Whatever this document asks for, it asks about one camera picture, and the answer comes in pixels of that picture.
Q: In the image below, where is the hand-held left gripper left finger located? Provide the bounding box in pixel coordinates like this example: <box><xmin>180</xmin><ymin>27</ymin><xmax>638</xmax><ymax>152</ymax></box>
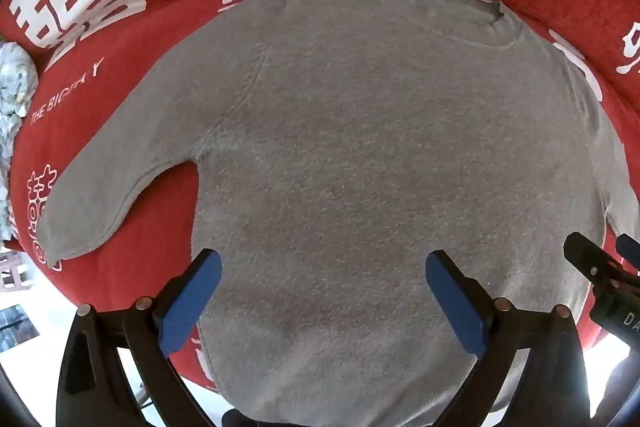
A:
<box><xmin>56</xmin><ymin>248</ymin><xmax>223</xmax><ymax>427</ymax></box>

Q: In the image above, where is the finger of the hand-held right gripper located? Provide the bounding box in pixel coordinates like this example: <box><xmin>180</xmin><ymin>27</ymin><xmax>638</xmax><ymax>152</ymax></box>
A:
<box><xmin>615</xmin><ymin>233</ymin><xmax>640</xmax><ymax>269</ymax></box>
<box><xmin>563</xmin><ymin>232</ymin><xmax>632</xmax><ymax>294</ymax></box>

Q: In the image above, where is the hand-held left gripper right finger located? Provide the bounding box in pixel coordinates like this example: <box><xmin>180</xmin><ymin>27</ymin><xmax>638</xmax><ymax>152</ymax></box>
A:
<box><xmin>425</xmin><ymin>249</ymin><xmax>592</xmax><ymax>427</ymax></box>

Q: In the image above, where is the grey knit sweater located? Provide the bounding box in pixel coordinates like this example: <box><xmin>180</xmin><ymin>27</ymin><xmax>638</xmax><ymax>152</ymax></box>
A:
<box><xmin>36</xmin><ymin>0</ymin><xmax>640</xmax><ymax>424</ymax></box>

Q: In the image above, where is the wooden furniture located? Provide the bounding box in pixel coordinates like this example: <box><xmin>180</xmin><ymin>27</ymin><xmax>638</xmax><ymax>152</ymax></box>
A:
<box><xmin>0</xmin><ymin>251</ymin><xmax>37</xmax><ymax>294</ymax></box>

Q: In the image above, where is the pale floral cloth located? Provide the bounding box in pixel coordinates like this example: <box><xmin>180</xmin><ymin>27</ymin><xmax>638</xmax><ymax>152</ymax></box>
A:
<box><xmin>0</xmin><ymin>38</ymin><xmax>40</xmax><ymax>239</ymax></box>

